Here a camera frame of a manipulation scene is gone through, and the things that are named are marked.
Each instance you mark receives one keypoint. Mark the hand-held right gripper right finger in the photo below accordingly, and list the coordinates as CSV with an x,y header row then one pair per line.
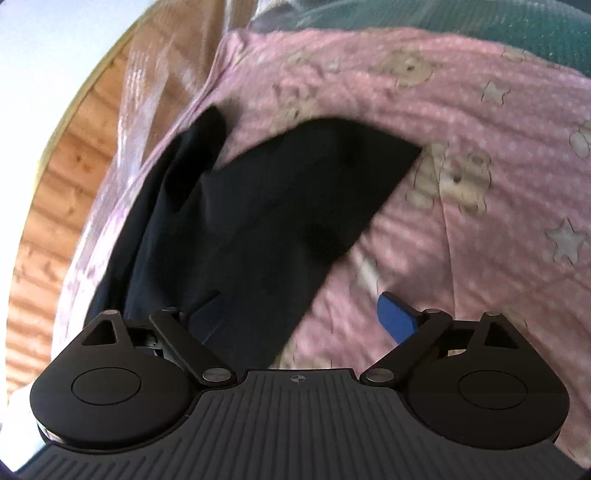
x,y
397,319

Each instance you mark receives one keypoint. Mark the dark green cloth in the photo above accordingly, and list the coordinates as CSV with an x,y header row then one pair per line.
x,y
415,16

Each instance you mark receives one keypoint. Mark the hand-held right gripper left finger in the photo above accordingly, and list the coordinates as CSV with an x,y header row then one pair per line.
x,y
206,320

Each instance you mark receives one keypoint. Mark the black garment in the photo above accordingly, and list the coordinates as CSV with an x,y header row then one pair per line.
x,y
277,207

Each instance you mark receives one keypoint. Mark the pink bear-print blanket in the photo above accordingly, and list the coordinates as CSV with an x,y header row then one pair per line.
x,y
485,221

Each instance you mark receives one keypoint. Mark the clear bubble wrap sheet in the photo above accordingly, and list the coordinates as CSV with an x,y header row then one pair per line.
x,y
141,92

